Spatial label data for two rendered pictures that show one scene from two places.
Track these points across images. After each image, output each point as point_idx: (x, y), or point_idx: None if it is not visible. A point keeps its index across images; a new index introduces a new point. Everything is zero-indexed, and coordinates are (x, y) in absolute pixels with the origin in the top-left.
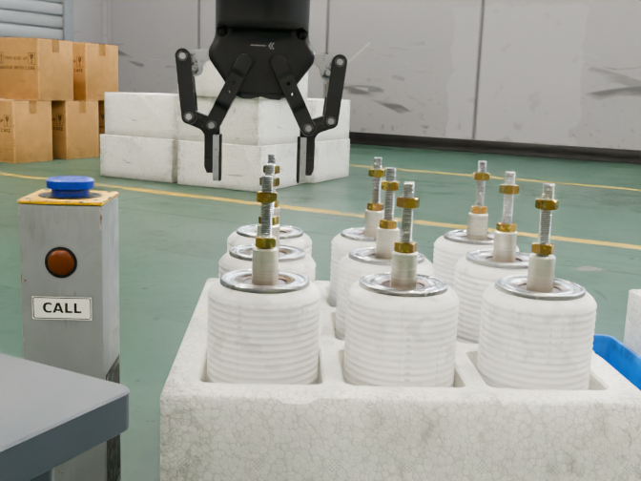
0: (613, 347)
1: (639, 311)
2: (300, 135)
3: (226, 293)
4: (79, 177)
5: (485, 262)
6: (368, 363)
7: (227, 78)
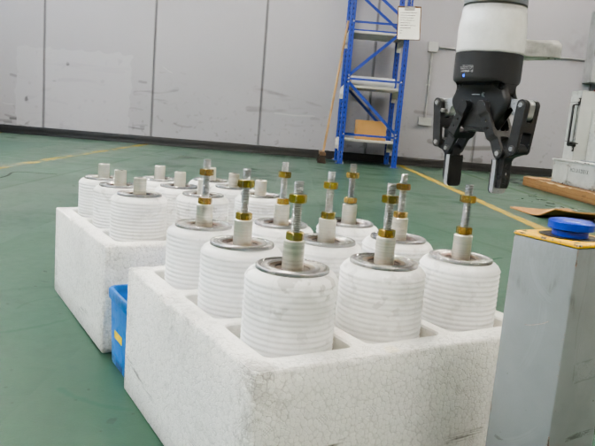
0: (124, 291)
1: (127, 257)
2: (459, 153)
3: (497, 265)
4: (565, 218)
5: (306, 225)
6: None
7: (509, 120)
